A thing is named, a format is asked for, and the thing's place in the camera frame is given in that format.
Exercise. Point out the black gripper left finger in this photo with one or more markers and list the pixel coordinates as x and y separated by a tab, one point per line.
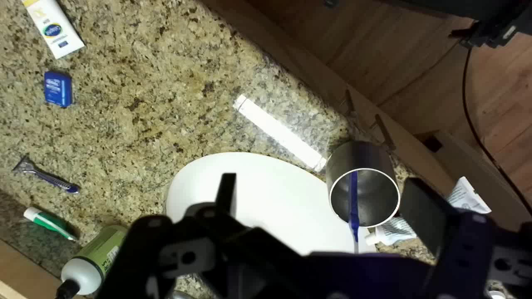
226	193

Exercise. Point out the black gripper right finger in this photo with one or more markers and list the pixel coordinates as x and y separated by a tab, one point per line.
425	210

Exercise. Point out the blue dental floss box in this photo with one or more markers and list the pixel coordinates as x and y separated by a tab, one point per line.
58	90

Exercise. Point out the white sink basin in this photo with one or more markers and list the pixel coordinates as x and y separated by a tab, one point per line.
266	193

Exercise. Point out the crumpled white toothpaste tube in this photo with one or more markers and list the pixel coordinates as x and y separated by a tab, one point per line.
467	196

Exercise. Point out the blue toothbrush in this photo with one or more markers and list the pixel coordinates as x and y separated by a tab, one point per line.
352	205

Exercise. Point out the stainless steel cup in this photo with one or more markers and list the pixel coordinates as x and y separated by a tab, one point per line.
359	160

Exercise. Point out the green pump bottle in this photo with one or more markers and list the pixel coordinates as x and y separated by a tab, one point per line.
96	254

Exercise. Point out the wooden vanity cabinet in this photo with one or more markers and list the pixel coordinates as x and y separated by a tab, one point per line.
321	72

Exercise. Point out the blue grey razor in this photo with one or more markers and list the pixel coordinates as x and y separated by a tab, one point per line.
43	176

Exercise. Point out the small green white toothpaste tube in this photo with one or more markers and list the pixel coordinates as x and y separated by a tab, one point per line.
43	220

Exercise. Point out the white sunscreen tube yellow cap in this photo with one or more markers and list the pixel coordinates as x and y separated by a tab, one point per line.
51	27

